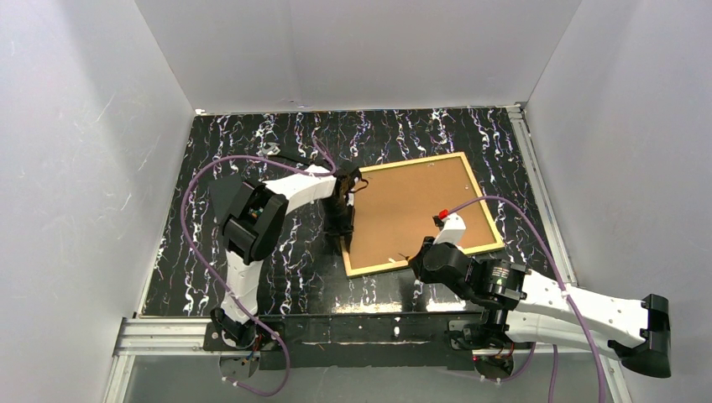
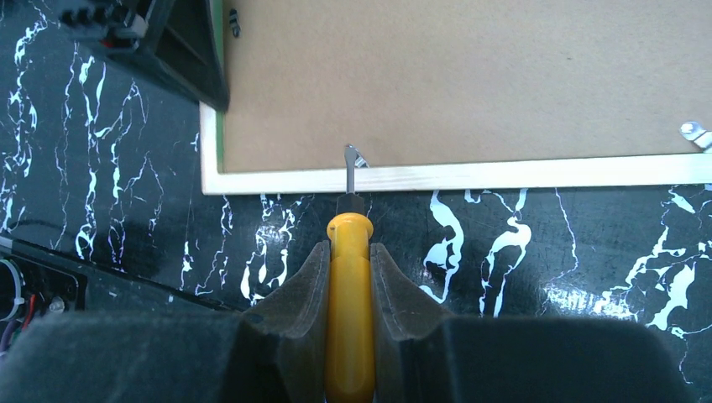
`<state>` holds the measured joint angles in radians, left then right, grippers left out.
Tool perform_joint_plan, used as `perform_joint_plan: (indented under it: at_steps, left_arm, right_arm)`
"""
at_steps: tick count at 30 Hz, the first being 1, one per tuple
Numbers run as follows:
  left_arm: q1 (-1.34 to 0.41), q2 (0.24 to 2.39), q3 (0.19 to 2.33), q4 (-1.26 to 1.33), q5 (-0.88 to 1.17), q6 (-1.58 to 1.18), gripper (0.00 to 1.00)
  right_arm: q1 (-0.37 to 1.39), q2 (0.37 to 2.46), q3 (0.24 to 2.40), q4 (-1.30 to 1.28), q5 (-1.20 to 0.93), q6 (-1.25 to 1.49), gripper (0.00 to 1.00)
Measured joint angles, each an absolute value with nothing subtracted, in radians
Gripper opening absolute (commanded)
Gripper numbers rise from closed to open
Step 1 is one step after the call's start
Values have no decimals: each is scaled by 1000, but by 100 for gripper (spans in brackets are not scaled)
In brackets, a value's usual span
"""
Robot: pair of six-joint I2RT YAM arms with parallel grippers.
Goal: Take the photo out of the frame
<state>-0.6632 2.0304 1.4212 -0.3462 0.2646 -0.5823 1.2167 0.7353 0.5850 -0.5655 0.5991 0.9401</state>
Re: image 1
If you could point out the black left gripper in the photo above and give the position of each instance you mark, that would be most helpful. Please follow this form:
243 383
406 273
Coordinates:
343 227

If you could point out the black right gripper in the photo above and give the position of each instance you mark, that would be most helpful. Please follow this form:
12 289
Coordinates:
421 264

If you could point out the green wooden photo frame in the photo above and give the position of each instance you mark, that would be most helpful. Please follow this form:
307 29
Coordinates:
394 212

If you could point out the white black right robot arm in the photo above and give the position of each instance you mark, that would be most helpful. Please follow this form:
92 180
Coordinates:
523 306

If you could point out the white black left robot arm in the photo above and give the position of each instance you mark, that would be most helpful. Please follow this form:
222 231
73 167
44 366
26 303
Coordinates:
252 224

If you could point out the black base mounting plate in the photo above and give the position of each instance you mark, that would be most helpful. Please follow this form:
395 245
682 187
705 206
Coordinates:
411 339

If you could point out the black small tool on table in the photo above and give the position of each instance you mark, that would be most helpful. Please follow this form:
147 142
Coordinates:
273 149

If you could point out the black square pad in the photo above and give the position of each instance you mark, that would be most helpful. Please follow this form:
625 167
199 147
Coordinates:
222 192

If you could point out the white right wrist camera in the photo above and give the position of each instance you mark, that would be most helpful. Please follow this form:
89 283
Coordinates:
451 227

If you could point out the aluminium rail right side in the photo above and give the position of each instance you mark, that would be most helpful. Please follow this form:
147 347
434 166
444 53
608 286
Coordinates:
516 115

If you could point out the aluminium rail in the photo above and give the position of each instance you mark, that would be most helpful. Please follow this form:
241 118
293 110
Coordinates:
154 337
516 115

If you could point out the aluminium rail front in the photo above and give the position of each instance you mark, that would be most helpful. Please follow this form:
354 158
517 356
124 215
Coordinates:
154 337

